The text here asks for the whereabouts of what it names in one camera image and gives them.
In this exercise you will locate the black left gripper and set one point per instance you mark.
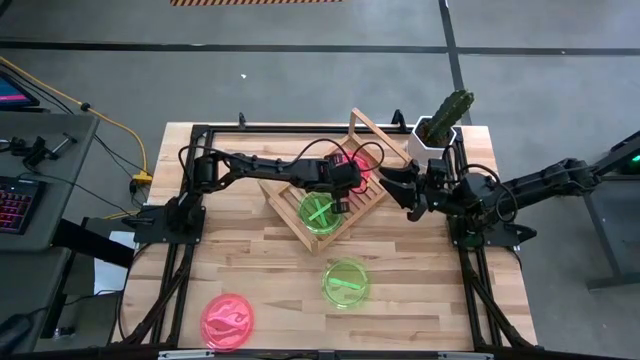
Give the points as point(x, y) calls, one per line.
point(345, 180)

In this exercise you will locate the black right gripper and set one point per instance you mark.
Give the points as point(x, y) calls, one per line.
point(435, 197)

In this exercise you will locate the clear green plastic plate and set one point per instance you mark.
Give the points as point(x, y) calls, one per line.
point(325, 201)
point(312, 225)
point(345, 295)

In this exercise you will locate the clear pink plastic plate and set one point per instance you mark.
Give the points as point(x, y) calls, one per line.
point(227, 322)
point(365, 167)

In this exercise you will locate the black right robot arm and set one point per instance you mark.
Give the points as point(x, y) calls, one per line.
point(550, 182)

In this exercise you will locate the wooden slatted shelf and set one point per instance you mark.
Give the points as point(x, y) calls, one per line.
point(290, 202)

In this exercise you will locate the white hexagonal plant pot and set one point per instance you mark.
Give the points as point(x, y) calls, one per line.
point(420, 152)

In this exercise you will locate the green cactus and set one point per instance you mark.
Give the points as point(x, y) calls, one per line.
point(447, 115)

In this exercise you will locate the yellow power plug block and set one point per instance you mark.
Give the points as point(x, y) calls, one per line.
point(142, 176)

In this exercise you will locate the black metal stand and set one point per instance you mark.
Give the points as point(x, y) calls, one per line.
point(622, 150)

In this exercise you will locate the white sheet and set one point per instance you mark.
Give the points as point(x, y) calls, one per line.
point(110, 275)

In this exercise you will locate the black flat panel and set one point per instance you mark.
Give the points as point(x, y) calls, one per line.
point(90, 242)

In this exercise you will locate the grey side desk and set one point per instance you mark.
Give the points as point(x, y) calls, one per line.
point(60, 200)

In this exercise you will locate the black desk clamp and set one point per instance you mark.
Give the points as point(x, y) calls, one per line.
point(35, 150)

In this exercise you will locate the backlit black keyboard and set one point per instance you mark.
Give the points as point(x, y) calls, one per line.
point(17, 205)

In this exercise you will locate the monitor with pink screen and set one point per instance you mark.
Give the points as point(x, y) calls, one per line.
point(12, 95)

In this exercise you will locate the black rounded object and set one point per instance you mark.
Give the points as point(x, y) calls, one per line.
point(14, 332)

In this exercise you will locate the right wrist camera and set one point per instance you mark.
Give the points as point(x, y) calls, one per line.
point(437, 167)

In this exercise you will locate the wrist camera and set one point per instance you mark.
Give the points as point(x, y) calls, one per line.
point(437, 167)
point(336, 160)

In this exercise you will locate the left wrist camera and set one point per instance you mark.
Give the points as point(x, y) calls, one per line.
point(336, 160)

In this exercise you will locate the black aluminium table frame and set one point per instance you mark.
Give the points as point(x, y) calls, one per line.
point(275, 129)

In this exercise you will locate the silver table bracket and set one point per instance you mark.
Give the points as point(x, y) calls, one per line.
point(185, 355)
point(465, 356)

